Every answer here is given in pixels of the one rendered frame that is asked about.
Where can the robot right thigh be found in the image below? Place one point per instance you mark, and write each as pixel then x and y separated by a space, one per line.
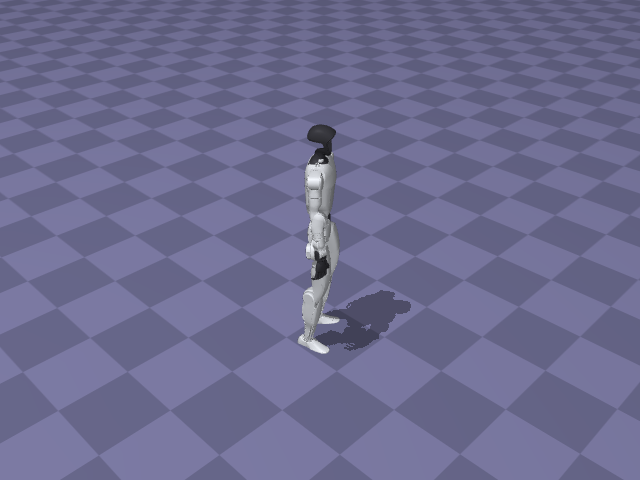
pixel 320 286

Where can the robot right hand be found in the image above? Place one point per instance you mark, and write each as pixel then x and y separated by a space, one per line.
pixel 321 266

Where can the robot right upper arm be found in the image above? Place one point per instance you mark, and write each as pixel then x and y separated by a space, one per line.
pixel 314 184

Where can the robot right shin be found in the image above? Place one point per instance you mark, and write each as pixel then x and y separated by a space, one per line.
pixel 311 314

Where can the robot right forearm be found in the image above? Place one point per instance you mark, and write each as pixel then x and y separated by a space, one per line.
pixel 317 230

